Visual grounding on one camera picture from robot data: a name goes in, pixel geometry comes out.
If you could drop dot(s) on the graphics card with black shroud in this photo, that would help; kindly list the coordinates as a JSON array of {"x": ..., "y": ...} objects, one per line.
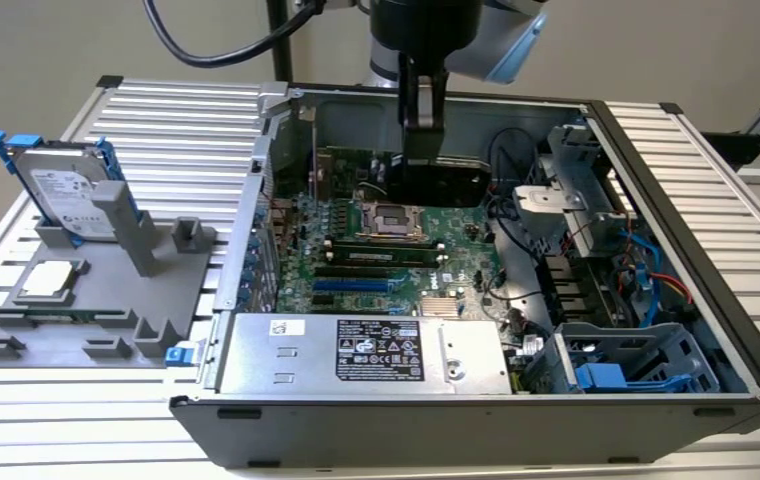
[{"x": 441, "y": 185}]

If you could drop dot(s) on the CPU socket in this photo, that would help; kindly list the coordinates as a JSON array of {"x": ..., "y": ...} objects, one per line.
[{"x": 390, "y": 220}]

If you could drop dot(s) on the silver metal drive cage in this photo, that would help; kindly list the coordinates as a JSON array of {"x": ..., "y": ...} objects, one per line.
[{"x": 554, "y": 200}]

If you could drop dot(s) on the green motherboard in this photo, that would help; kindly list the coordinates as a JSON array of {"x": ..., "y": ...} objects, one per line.
[{"x": 461, "y": 235}]

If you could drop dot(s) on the green RAM stick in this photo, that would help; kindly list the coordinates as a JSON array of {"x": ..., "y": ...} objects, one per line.
[
  {"x": 370, "y": 257},
  {"x": 87, "y": 315}
]

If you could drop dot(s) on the black expansion slot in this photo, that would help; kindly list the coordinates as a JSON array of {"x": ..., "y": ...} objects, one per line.
[{"x": 354, "y": 272}]

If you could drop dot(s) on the blue expansion slot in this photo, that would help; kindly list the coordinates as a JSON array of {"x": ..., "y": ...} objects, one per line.
[{"x": 354, "y": 287}]

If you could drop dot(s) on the silver chipset heat sink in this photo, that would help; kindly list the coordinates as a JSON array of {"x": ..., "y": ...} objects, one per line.
[{"x": 442, "y": 307}]

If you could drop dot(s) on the hard disk in blue carrier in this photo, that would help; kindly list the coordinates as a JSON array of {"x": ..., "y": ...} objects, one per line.
[{"x": 60, "y": 190}]

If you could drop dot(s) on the silver power supply unit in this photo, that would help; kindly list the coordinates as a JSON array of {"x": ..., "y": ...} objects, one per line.
[{"x": 300, "y": 360}]

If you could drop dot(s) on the blue plastic disk carrier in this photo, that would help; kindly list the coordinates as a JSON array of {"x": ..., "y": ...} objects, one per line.
[{"x": 601, "y": 375}]

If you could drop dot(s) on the silver CPU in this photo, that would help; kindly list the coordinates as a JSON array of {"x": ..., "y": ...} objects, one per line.
[{"x": 50, "y": 277}]

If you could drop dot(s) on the blue case latch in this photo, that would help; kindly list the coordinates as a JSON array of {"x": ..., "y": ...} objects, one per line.
[{"x": 176, "y": 356}]

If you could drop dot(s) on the open black PC case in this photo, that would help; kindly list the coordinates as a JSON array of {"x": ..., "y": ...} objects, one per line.
[{"x": 421, "y": 435}]

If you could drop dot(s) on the grey parts rack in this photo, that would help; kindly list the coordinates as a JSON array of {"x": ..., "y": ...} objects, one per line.
[{"x": 54, "y": 350}]

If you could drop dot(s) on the black upright post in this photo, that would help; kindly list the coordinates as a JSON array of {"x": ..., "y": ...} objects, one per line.
[{"x": 280, "y": 50}]

